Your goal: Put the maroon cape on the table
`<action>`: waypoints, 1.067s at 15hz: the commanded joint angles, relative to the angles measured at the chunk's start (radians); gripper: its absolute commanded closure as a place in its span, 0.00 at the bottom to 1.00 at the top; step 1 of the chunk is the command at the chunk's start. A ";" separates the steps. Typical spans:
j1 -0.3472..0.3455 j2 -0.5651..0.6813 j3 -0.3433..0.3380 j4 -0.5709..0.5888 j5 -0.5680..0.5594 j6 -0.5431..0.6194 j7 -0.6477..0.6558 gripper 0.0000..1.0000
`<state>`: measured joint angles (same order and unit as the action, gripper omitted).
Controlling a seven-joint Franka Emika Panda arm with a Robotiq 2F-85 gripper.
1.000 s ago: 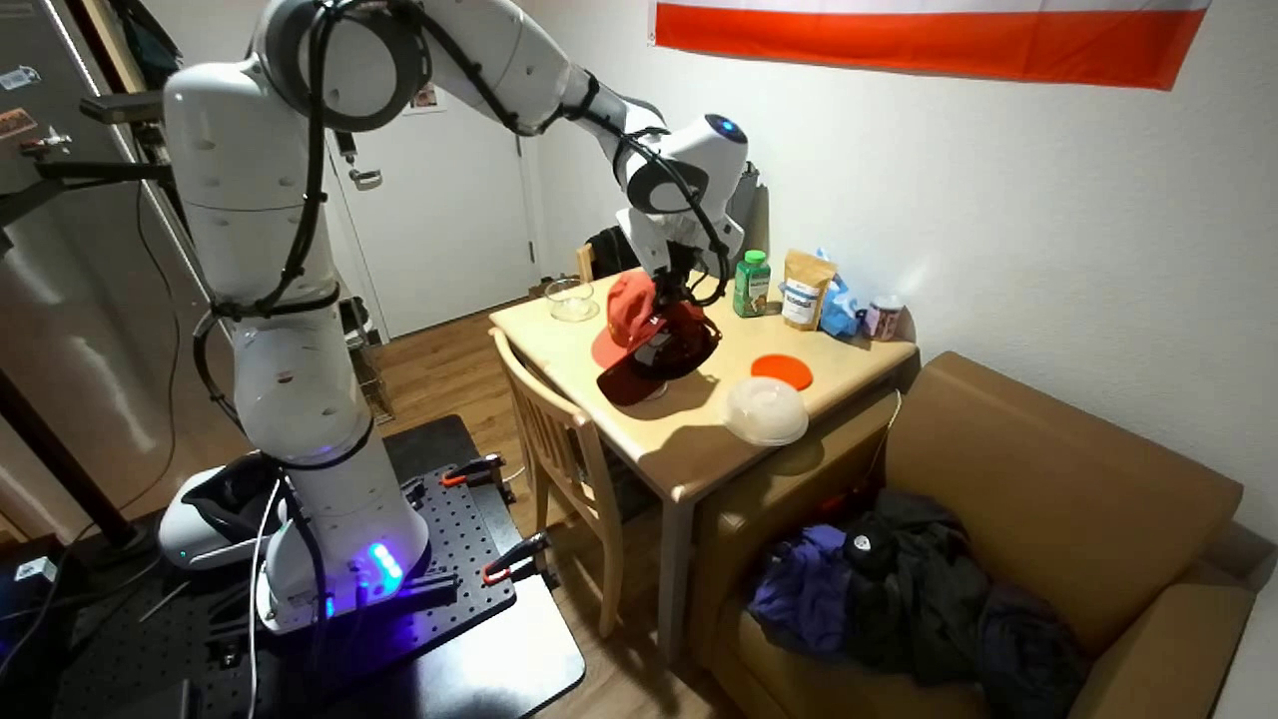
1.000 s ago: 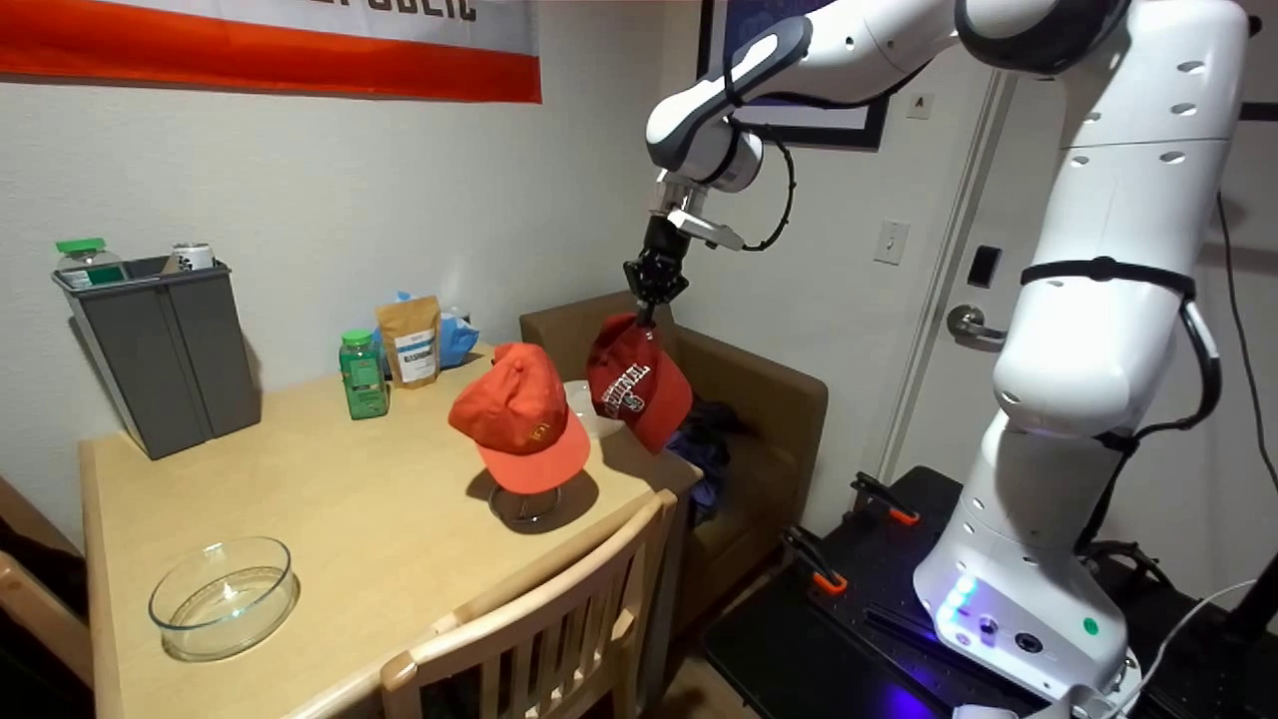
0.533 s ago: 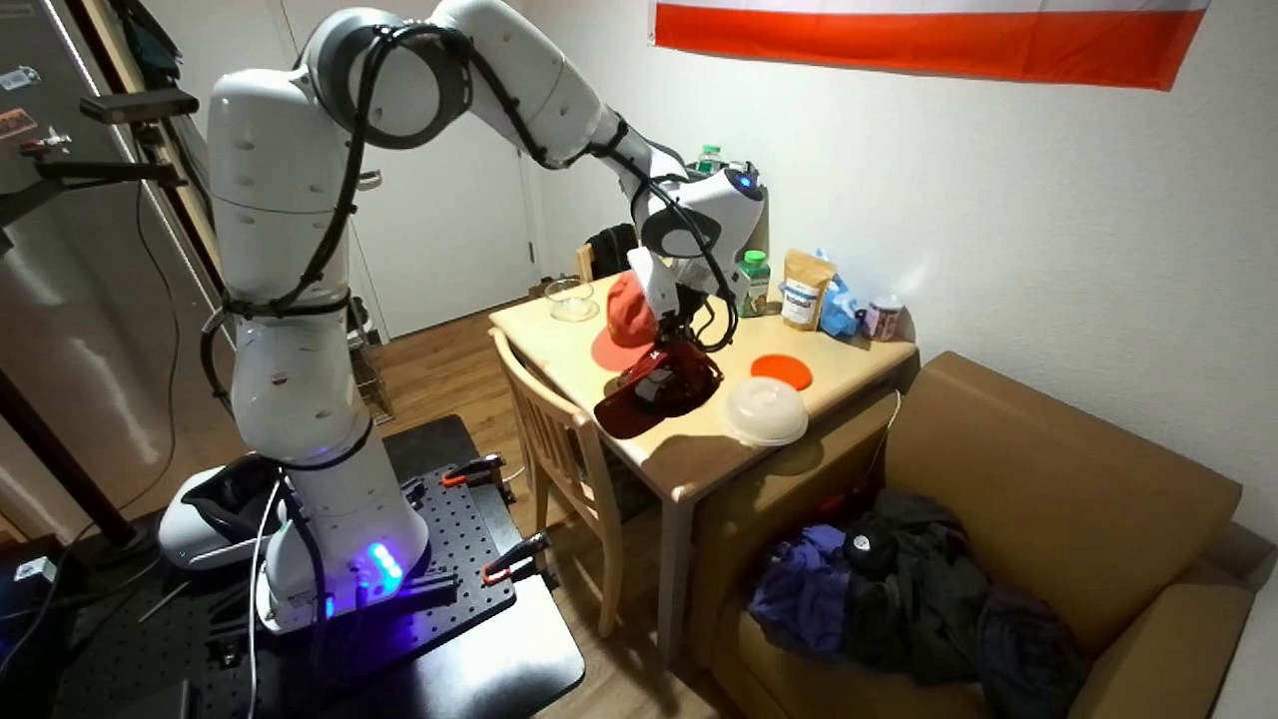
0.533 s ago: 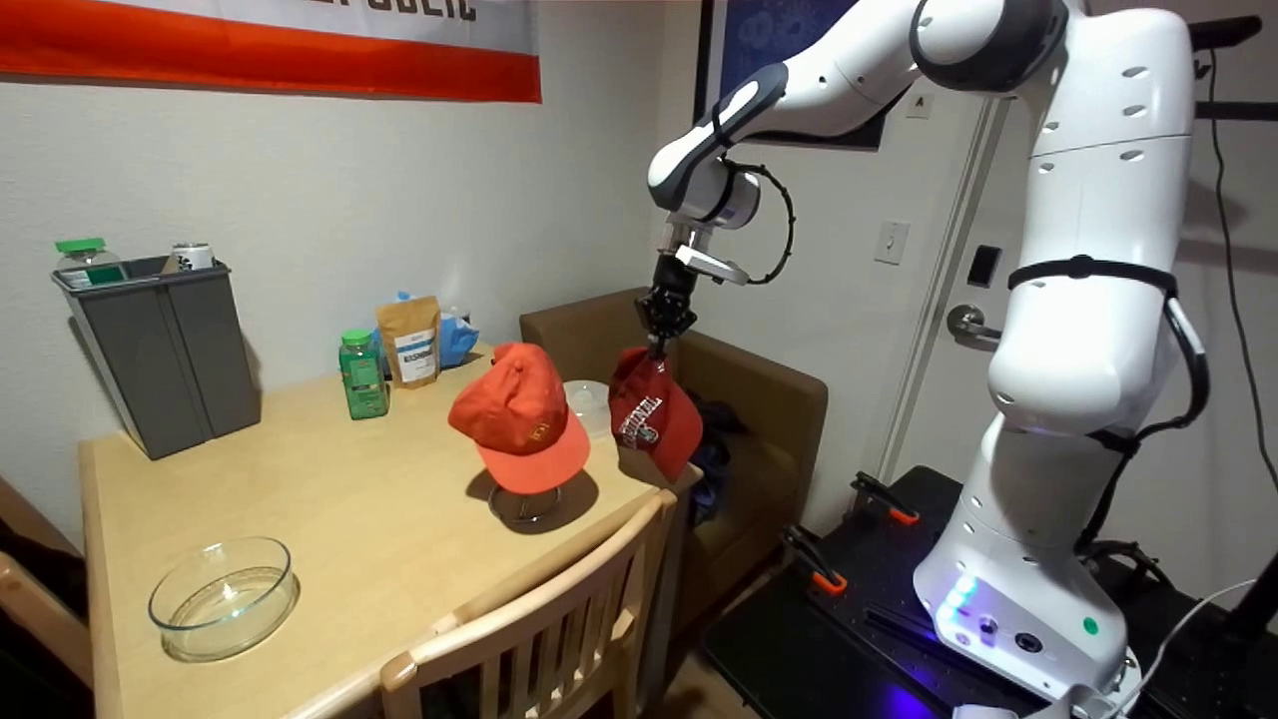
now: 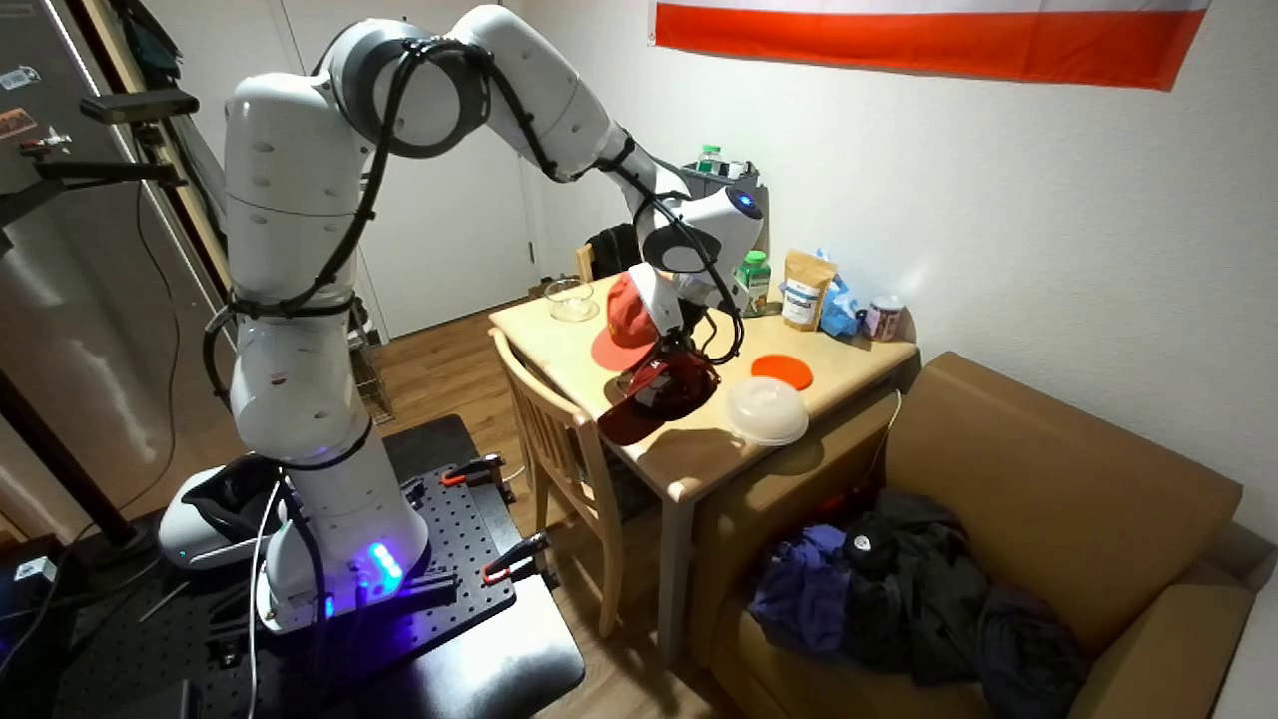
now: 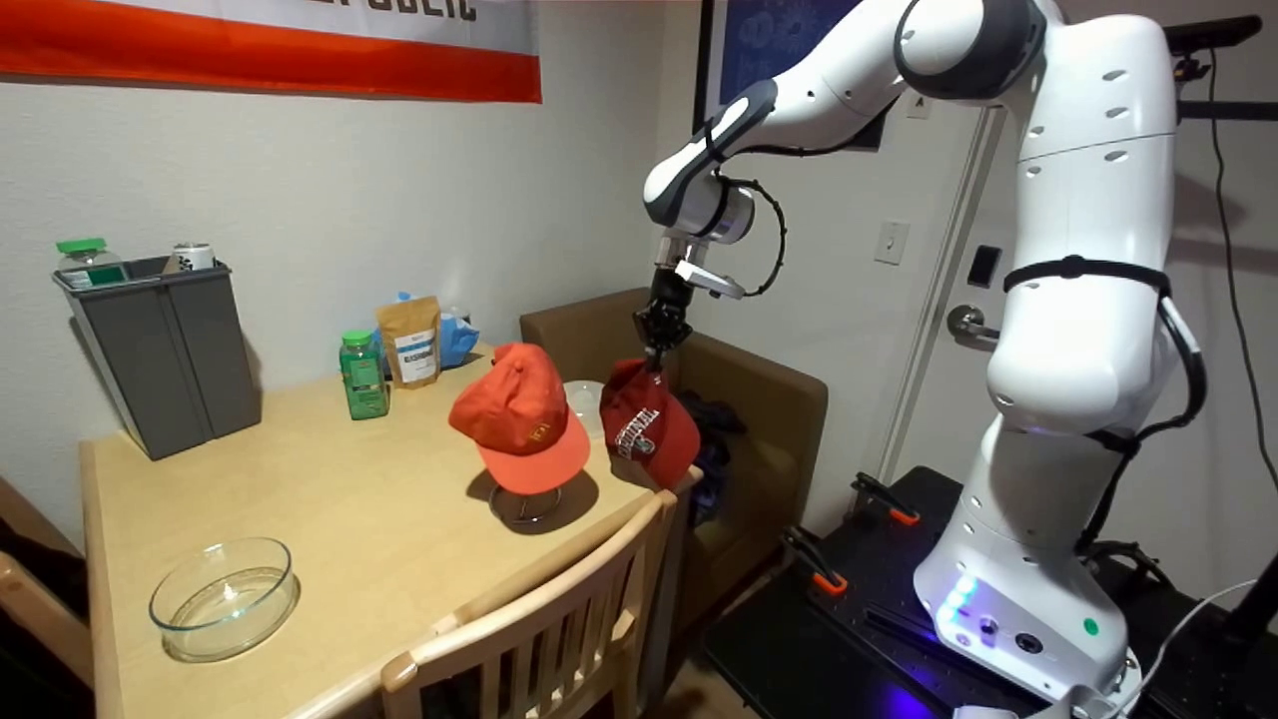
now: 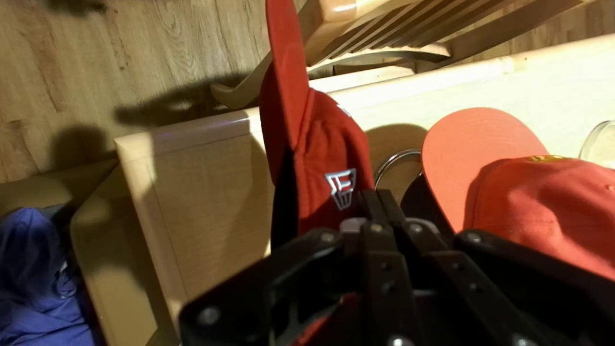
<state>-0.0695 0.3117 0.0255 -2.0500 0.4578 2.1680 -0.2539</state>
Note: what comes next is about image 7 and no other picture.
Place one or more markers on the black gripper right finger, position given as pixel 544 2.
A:
pixel 506 300

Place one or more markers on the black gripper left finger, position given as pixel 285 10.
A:
pixel 295 294

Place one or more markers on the orange baseball cap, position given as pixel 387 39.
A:
pixel 544 204

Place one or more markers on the clear glass bowl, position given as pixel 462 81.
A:
pixel 602 145

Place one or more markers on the light wooden chair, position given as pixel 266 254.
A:
pixel 385 58

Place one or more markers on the blue cloth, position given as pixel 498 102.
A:
pixel 39 289

